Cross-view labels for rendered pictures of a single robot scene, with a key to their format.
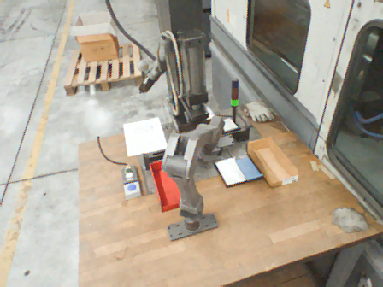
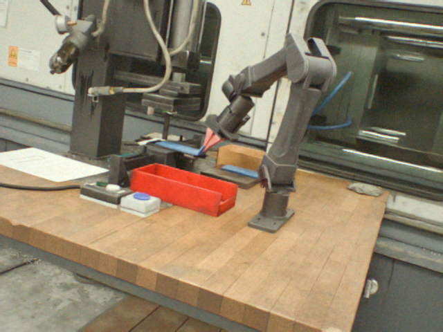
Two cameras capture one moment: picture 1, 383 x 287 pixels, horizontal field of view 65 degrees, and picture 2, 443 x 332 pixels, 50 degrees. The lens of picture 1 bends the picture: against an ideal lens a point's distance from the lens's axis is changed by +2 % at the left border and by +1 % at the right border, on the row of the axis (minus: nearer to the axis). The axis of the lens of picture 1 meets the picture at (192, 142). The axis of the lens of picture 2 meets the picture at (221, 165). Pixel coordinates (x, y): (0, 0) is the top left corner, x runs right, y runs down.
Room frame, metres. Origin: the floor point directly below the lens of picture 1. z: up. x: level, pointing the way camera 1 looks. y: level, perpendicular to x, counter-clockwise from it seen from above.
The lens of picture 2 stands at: (0.19, 1.05, 1.27)
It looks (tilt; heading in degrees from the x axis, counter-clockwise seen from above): 13 degrees down; 304
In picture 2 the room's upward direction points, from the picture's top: 9 degrees clockwise
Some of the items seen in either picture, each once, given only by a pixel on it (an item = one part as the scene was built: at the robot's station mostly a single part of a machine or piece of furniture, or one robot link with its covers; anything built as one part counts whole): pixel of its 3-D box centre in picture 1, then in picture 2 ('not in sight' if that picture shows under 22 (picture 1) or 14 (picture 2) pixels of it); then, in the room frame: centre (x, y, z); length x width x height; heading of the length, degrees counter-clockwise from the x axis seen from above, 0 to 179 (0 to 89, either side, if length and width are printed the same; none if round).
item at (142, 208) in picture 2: (132, 192); (140, 209); (0.91, 0.28, 0.90); 0.07 x 0.07 x 0.06; 14
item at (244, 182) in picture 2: (237, 170); (233, 176); (0.98, -0.20, 0.91); 0.17 x 0.16 x 0.02; 104
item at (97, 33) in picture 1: (98, 36); not in sight; (4.45, 1.22, 0.40); 0.67 x 0.60 x 0.50; 6
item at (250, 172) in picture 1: (249, 167); (246, 168); (0.97, -0.25, 0.93); 0.15 x 0.07 x 0.03; 15
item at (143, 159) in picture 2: (163, 155); (135, 164); (1.09, 0.14, 0.95); 0.15 x 0.03 x 0.10; 104
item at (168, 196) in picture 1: (167, 183); (184, 188); (0.92, 0.12, 0.93); 0.25 x 0.12 x 0.06; 14
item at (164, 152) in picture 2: not in sight; (168, 146); (1.13, -0.03, 0.98); 0.20 x 0.10 x 0.01; 104
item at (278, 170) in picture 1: (271, 161); (255, 164); (1.00, -0.36, 0.93); 0.25 x 0.13 x 0.08; 14
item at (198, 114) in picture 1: (188, 92); (156, 63); (1.19, 0.00, 1.22); 0.26 x 0.18 x 0.30; 14
